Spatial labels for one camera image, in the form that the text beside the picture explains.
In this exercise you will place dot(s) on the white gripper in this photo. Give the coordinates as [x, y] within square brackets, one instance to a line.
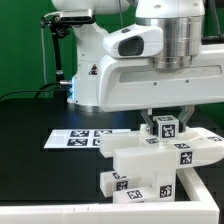
[134, 84]

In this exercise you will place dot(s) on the white chair nut cube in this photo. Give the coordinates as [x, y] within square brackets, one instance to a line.
[166, 127]

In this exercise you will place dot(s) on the white chair back frame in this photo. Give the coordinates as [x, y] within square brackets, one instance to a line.
[137, 152]

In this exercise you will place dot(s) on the white chair seat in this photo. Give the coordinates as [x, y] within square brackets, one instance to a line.
[160, 183]

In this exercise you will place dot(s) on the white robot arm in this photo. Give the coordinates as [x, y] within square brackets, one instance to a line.
[180, 20]

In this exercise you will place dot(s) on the white corner fence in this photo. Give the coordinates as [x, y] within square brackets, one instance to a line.
[200, 209]

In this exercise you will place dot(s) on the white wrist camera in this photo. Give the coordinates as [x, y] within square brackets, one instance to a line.
[134, 41]

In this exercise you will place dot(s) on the grey camera on stand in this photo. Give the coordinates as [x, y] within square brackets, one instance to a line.
[76, 16]

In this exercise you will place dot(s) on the black camera stand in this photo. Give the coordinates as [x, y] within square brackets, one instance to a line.
[59, 30]

